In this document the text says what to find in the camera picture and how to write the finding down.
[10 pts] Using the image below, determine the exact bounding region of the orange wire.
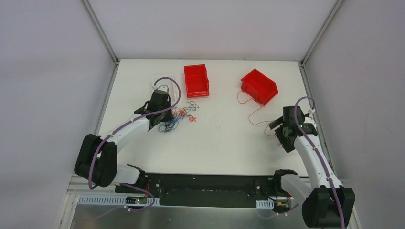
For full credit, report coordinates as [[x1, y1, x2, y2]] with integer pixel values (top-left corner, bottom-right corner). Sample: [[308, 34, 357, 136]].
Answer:
[[236, 90, 283, 147]]

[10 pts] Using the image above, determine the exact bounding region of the coloured wire bundle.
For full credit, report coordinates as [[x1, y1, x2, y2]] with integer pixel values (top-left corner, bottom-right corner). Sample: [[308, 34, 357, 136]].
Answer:
[[157, 100, 200, 134]]

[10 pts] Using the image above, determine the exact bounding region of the red bin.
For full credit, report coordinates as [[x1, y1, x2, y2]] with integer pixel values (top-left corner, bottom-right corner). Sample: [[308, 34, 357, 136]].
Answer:
[[184, 64, 210, 98], [241, 69, 279, 105]]

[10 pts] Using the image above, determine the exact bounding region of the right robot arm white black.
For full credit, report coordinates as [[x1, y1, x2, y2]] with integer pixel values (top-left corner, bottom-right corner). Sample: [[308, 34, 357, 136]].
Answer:
[[268, 106, 355, 229]]

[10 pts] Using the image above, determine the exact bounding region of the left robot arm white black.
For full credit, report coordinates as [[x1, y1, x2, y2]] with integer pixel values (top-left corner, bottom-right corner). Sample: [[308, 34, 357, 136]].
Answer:
[[74, 89, 173, 193]]

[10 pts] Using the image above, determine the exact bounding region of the clear plastic bin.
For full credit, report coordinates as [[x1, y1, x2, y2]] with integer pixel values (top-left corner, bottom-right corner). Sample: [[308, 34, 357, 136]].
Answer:
[[151, 73, 178, 104]]

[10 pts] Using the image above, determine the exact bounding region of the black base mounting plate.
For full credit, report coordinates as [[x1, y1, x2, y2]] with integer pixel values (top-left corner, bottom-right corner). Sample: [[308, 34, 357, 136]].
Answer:
[[115, 173, 295, 212]]

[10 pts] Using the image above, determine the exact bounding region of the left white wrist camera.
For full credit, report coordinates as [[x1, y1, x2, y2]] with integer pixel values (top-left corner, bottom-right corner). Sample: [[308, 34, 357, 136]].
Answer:
[[154, 85, 169, 95]]

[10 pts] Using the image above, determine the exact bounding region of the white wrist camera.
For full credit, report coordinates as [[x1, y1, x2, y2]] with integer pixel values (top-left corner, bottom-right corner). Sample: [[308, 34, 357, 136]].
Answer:
[[305, 109, 316, 125], [154, 85, 169, 95]]

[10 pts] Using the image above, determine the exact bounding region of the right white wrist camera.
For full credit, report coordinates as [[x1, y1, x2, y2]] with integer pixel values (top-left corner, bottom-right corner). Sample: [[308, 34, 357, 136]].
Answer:
[[305, 109, 316, 125]]

